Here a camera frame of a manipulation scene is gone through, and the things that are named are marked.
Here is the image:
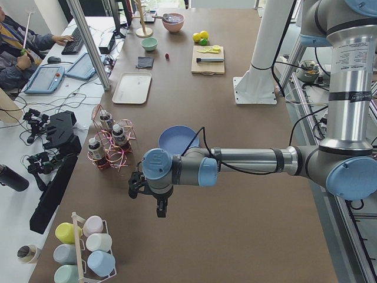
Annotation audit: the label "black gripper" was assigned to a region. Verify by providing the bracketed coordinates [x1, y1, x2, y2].
[148, 185, 174, 218]

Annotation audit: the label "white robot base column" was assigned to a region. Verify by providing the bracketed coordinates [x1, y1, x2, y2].
[233, 0, 296, 104]

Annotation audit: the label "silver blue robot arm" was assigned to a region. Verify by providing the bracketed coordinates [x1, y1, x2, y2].
[128, 1, 376, 217]

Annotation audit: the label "blue plate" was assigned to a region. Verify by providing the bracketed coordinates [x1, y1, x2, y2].
[158, 125, 200, 155]

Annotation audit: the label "pink cup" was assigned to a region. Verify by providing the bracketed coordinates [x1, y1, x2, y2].
[82, 215, 104, 237]

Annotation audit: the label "white cup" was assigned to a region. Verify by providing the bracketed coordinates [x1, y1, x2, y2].
[86, 233, 113, 252]

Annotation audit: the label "blue cup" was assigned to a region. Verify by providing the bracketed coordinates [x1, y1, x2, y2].
[87, 251, 115, 277]

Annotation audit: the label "dark bottle middle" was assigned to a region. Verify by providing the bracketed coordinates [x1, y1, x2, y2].
[112, 124, 127, 146]

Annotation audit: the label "dark bottle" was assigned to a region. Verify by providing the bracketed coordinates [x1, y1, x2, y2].
[100, 110, 114, 131]
[112, 124, 127, 146]
[88, 137, 105, 160]

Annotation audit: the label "dark bottle front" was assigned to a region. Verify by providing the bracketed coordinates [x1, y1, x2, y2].
[88, 137, 105, 160]

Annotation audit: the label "white cup rack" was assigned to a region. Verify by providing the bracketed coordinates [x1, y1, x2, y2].
[71, 212, 117, 283]

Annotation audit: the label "yellow cup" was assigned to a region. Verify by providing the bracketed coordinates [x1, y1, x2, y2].
[55, 222, 75, 244]

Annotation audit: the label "dark bottle back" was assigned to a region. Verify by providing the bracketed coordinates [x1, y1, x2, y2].
[100, 110, 114, 131]

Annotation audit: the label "grey cup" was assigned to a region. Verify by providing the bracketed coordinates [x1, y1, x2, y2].
[53, 243, 77, 265]

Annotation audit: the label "pale green cup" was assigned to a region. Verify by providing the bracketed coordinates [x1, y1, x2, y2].
[54, 265, 79, 283]

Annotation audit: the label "black stand equipment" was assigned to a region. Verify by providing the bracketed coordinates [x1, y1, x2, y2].
[27, 110, 82, 234]

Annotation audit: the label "beige tray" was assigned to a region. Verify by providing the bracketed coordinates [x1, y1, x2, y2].
[112, 72, 152, 104]

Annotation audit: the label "tape roll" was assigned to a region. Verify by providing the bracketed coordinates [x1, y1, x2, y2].
[17, 244, 41, 264]

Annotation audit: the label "dark grey cloth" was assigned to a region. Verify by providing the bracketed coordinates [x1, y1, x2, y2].
[135, 56, 154, 69]

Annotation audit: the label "wooden cutting board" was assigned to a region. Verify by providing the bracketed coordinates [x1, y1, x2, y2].
[191, 45, 225, 75]

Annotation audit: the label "black water bottle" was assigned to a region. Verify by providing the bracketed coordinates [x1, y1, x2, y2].
[1, 164, 29, 192]

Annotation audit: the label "blue teach pendant right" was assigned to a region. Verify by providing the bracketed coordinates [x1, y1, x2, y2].
[65, 52, 96, 80]

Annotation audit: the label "blue teach pendant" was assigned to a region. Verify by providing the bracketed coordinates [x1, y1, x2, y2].
[65, 52, 96, 80]
[24, 66, 65, 94]

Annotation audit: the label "green small bowl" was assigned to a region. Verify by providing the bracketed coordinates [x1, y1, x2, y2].
[141, 37, 158, 52]

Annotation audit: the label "lemon slices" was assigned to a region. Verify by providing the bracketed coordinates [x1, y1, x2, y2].
[197, 45, 221, 54]

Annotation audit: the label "green lime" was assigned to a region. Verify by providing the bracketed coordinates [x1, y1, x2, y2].
[199, 38, 208, 46]

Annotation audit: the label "blue teach pendant left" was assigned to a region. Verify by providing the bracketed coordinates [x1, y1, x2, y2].
[24, 66, 65, 94]

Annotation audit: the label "yellow lemon left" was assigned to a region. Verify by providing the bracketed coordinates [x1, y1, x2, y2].
[192, 32, 201, 42]

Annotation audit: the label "yellow lemon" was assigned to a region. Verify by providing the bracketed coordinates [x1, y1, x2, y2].
[200, 30, 209, 39]
[192, 32, 201, 42]

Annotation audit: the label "wooden mug tree stand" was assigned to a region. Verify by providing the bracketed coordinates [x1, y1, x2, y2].
[133, 0, 153, 38]

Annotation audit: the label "black box device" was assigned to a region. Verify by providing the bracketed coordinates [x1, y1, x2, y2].
[98, 32, 115, 54]

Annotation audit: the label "yellow lemon right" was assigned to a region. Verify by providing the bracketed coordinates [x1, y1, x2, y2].
[200, 30, 209, 39]

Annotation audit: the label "black keyboard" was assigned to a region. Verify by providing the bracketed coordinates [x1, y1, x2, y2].
[61, 28, 84, 55]

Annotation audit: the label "black computer mouse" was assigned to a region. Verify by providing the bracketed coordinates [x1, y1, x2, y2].
[47, 56, 61, 64]

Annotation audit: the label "pink bowl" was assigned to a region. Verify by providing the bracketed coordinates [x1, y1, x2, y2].
[162, 13, 184, 33]

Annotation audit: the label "metal ice scoop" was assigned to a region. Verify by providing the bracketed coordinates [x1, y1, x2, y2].
[152, 13, 181, 24]

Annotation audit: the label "seated person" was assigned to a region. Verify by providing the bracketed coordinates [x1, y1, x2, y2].
[1, 10, 74, 91]

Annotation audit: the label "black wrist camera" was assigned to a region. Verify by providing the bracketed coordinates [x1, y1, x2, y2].
[128, 172, 147, 199]

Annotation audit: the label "copper wire bottle basket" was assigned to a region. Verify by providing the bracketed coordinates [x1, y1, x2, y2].
[87, 104, 136, 171]

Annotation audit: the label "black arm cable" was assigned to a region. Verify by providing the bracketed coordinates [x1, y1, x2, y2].
[180, 127, 329, 176]

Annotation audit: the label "black handled knife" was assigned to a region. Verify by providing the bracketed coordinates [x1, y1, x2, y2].
[196, 57, 224, 63]

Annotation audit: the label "aluminium frame post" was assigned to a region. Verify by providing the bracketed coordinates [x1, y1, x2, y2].
[67, 0, 111, 91]

